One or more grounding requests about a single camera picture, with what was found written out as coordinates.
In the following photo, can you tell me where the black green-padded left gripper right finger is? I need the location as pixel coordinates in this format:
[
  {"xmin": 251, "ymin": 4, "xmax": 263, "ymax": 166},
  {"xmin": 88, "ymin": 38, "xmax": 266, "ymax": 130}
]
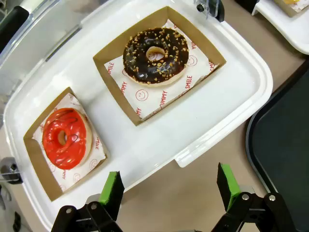
[{"xmin": 212, "ymin": 162, "xmax": 296, "ymax": 232}]

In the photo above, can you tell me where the brown cardboard donut box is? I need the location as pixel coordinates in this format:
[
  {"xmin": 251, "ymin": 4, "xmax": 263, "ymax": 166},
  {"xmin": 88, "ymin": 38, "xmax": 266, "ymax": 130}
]
[
  {"xmin": 23, "ymin": 87, "xmax": 109, "ymax": 202},
  {"xmin": 93, "ymin": 6, "xmax": 227, "ymax": 127},
  {"xmin": 274, "ymin": 0, "xmax": 309, "ymax": 18}
]

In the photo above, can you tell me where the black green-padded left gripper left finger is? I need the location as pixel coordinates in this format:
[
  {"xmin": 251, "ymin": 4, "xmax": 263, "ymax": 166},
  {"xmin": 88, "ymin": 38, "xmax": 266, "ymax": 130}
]
[{"xmin": 50, "ymin": 171, "xmax": 125, "ymax": 232}]

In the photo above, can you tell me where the white display case base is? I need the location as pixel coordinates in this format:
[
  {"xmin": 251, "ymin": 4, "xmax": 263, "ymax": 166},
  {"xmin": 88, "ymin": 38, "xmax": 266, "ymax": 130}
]
[
  {"xmin": 252, "ymin": 0, "xmax": 309, "ymax": 55},
  {"xmin": 2, "ymin": 0, "xmax": 274, "ymax": 230}
]

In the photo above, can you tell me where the white red-printed paper liner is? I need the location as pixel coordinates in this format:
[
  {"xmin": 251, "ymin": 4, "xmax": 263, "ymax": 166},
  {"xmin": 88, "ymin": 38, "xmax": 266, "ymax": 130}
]
[
  {"xmin": 32, "ymin": 93, "xmax": 108, "ymax": 193},
  {"xmin": 103, "ymin": 19, "xmax": 219, "ymax": 121}
]

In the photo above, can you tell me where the chocolate nut-sprinkled donut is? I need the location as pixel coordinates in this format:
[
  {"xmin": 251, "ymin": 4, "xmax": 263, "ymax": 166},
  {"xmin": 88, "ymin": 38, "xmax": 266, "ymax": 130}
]
[{"xmin": 122, "ymin": 27, "xmax": 190, "ymax": 88}]

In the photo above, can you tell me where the red glazed donut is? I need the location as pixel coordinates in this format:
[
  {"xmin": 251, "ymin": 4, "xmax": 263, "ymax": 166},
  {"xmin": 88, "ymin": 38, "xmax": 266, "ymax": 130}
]
[{"xmin": 42, "ymin": 107, "xmax": 94, "ymax": 170}]

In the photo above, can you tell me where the black plastic serving tray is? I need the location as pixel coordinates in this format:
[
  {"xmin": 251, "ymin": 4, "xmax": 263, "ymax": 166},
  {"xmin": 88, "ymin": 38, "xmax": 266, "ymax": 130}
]
[{"xmin": 245, "ymin": 70, "xmax": 309, "ymax": 232}]

